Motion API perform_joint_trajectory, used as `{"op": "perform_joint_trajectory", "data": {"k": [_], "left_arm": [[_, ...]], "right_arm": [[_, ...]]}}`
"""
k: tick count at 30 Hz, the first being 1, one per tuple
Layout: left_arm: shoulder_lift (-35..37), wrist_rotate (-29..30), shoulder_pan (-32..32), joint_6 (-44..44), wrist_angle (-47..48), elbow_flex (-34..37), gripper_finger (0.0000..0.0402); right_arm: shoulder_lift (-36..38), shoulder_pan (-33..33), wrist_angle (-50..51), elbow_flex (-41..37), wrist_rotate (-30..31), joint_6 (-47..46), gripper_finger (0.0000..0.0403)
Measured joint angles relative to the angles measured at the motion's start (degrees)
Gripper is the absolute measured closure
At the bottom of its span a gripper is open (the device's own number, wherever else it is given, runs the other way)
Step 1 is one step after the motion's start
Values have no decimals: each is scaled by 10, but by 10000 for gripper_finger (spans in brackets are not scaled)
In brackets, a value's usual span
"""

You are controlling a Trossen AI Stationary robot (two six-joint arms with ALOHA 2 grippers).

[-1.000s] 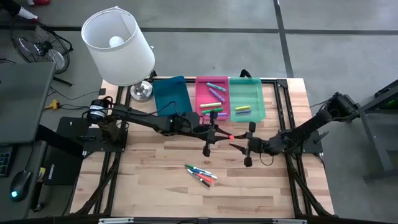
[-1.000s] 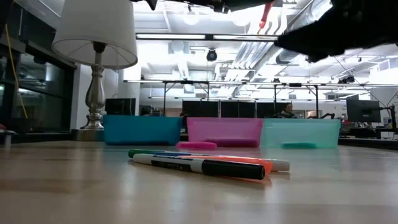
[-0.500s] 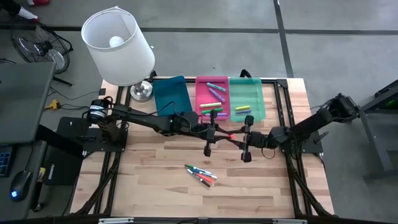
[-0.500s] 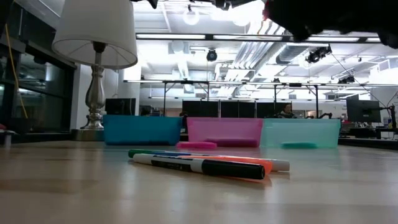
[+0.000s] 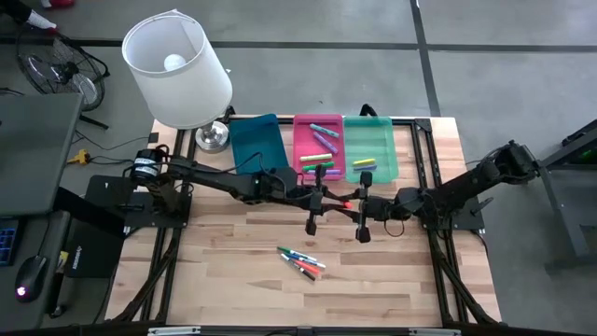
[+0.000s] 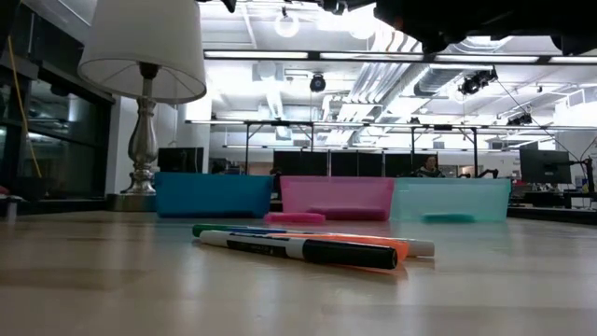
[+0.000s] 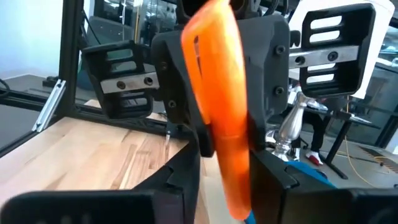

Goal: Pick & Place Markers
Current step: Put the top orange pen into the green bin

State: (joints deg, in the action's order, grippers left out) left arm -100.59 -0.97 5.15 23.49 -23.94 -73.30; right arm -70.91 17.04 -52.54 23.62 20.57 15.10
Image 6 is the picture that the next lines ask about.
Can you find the overhead beam with light strips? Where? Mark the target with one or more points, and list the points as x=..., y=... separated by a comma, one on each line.
x=313, y=56

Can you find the orange Expo marker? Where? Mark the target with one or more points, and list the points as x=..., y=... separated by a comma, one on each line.
x=364, y=242

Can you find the black camera cluster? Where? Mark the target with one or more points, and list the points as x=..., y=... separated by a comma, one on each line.
x=476, y=83

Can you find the blue plastic bin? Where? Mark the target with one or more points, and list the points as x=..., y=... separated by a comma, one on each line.
x=212, y=193

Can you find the black dome camera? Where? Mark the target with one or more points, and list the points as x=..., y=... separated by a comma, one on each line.
x=317, y=84

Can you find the person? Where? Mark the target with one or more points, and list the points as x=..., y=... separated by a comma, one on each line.
x=430, y=167

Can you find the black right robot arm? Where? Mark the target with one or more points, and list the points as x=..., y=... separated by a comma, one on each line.
x=513, y=16

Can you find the black monitor on arm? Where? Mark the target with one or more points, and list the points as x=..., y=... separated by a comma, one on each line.
x=545, y=165

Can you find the pink plastic bin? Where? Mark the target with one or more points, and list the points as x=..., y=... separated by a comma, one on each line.
x=336, y=193

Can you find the black partition panels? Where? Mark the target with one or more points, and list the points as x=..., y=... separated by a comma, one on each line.
x=354, y=164

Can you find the thin yellow highlighter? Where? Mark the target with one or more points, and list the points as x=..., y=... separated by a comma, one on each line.
x=448, y=218

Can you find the white shade table lamp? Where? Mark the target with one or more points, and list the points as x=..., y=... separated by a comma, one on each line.
x=140, y=46

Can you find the black overhead camera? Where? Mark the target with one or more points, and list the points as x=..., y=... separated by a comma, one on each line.
x=520, y=120

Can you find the background rig frame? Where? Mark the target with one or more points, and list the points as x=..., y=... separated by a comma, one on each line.
x=280, y=123

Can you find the pink highlighter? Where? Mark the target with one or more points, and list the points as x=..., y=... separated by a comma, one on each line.
x=294, y=218

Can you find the green Expo marker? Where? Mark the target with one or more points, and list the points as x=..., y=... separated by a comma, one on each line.
x=210, y=229

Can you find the black monitor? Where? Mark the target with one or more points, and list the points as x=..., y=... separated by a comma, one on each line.
x=179, y=161

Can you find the teal plastic bin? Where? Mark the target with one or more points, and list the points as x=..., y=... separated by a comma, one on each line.
x=448, y=196

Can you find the black Expo marker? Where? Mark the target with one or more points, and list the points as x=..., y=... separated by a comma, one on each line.
x=326, y=252

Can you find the dark background desk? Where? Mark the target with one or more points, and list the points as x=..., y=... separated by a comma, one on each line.
x=550, y=200

